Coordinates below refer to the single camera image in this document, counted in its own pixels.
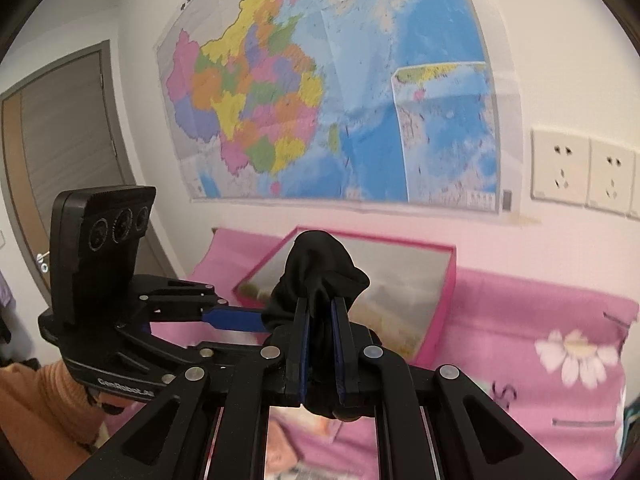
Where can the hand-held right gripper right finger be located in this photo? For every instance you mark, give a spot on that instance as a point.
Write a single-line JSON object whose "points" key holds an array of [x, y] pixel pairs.
{"points": [[340, 355]]}

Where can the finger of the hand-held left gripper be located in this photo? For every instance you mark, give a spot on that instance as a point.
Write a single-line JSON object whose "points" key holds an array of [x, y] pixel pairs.
{"points": [[200, 354], [235, 321]]}

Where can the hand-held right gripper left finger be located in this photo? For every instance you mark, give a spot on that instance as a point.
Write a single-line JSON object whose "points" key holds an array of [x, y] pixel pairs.
{"points": [[302, 355]]}

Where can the black sock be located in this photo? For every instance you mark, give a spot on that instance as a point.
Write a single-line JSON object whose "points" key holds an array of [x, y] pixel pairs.
{"points": [[310, 265]]}

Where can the pink cardboard box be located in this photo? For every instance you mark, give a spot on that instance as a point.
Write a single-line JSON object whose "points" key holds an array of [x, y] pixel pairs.
{"points": [[400, 285]]}

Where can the person's left forearm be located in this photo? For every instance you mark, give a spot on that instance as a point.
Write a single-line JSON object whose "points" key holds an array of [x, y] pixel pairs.
{"points": [[40, 410]]}

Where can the purple cloth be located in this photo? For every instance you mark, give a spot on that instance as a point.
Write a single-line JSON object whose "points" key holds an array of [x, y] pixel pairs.
{"points": [[5, 290]]}

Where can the grey door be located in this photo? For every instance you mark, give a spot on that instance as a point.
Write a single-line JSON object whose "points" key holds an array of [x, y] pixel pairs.
{"points": [[65, 150]]}

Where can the pink flowered bedsheet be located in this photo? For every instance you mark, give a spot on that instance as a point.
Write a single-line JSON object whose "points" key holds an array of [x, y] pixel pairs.
{"points": [[525, 320]]}

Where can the colourful wall map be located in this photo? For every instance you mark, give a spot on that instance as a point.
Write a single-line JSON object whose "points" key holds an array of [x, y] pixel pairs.
{"points": [[350, 85]]}

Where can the white wall socket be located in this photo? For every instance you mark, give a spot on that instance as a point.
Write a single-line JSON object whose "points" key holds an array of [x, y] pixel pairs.
{"points": [[612, 177], [560, 167]]}

